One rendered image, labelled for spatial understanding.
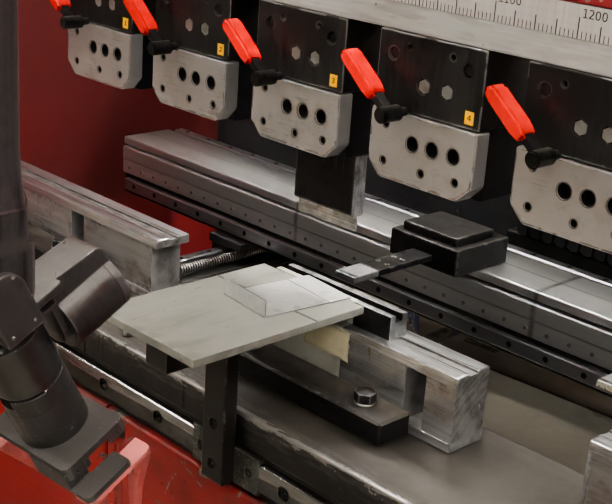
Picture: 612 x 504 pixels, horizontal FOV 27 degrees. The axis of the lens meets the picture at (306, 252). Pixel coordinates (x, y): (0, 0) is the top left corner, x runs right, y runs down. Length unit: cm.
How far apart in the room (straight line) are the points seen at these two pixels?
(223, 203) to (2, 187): 118
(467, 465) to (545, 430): 208
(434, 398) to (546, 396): 227
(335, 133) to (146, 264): 47
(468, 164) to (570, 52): 17
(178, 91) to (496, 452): 62
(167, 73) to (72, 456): 78
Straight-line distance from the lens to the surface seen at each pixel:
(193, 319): 144
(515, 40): 128
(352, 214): 150
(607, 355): 162
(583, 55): 123
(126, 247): 185
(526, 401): 366
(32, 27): 225
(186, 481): 165
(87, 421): 103
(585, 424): 359
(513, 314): 169
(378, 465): 142
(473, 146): 132
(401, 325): 150
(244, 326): 143
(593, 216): 124
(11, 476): 205
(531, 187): 128
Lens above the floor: 156
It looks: 20 degrees down
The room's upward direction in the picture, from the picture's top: 4 degrees clockwise
